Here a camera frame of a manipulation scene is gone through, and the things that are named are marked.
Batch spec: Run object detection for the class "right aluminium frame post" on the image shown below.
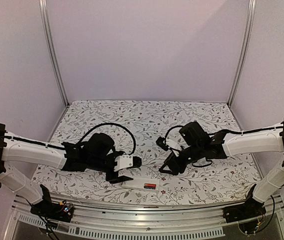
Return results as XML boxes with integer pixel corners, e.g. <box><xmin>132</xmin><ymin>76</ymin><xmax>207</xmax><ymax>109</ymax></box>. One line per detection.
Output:
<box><xmin>227</xmin><ymin>0</ymin><xmax>256</xmax><ymax>108</ymax></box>

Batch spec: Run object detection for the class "white remote control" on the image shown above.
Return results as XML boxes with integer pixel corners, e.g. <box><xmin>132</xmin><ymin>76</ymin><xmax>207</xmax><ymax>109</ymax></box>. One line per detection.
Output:
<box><xmin>121</xmin><ymin>178</ymin><xmax>160</xmax><ymax>191</ymax></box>

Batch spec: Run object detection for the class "red battery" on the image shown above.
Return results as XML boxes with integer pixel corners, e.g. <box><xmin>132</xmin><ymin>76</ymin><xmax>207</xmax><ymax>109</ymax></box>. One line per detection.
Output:
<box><xmin>144</xmin><ymin>185</ymin><xmax>156</xmax><ymax>190</ymax></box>

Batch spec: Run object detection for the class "floral patterned table mat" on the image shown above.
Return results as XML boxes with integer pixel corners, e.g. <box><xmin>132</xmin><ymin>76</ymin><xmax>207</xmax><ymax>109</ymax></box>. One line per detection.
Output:
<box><xmin>32</xmin><ymin>100</ymin><xmax>261</xmax><ymax>206</ymax></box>

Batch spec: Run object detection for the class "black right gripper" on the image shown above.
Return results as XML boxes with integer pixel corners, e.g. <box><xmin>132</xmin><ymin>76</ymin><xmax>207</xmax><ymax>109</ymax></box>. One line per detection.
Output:
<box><xmin>159</xmin><ymin>143</ymin><xmax>204</xmax><ymax>175</ymax></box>

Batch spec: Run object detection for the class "left black camera cable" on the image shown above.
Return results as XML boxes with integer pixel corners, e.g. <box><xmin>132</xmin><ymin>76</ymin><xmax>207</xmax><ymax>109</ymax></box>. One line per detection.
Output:
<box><xmin>78</xmin><ymin>122</ymin><xmax>137</xmax><ymax>156</ymax></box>

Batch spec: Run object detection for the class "left aluminium frame post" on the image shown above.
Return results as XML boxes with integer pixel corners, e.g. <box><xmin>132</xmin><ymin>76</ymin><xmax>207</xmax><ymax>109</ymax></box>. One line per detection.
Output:
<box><xmin>38</xmin><ymin>0</ymin><xmax>69</xmax><ymax>107</ymax></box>

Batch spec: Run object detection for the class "aluminium frame post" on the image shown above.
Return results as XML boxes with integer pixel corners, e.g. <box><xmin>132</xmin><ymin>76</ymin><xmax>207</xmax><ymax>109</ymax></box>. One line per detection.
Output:
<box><xmin>38</xmin><ymin>0</ymin><xmax>69</xmax><ymax>107</ymax></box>
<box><xmin>227</xmin><ymin>0</ymin><xmax>256</xmax><ymax>108</ymax></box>

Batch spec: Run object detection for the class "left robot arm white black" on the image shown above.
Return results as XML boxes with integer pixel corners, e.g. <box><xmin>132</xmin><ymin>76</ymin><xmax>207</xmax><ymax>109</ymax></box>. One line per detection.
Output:
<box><xmin>0</xmin><ymin>123</ymin><xmax>142</xmax><ymax>217</ymax></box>

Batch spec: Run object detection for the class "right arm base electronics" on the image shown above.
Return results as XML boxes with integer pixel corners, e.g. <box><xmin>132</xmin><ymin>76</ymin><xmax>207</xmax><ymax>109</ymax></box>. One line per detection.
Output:
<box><xmin>223</xmin><ymin>196</ymin><xmax>266</xmax><ymax>235</ymax></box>

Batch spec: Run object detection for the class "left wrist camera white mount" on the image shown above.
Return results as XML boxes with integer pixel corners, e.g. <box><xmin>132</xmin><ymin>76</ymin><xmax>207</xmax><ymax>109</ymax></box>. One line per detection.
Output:
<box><xmin>114</xmin><ymin>154</ymin><xmax>133</xmax><ymax>172</ymax></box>

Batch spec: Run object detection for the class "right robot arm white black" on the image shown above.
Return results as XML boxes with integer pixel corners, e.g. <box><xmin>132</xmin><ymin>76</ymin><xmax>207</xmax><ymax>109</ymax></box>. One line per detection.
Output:
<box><xmin>156</xmin><ymin>120</ymin><xmax>284</xmax><ymax>218</ymax></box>

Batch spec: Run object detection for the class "front aluminium rail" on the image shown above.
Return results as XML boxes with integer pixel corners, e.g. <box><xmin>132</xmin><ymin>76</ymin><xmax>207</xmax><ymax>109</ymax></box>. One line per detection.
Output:
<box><xmin>3</xmin><ymin>194</ymin><xmax>284</xmax><ymax>240</ymax></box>

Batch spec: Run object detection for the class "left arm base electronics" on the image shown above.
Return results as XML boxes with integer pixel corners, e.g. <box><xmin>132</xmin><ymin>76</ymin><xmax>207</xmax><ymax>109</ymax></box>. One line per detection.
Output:
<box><xmin>30</xmin><ymin>184</ymin><xmax>74</xmax><ymax>223</ymax></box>

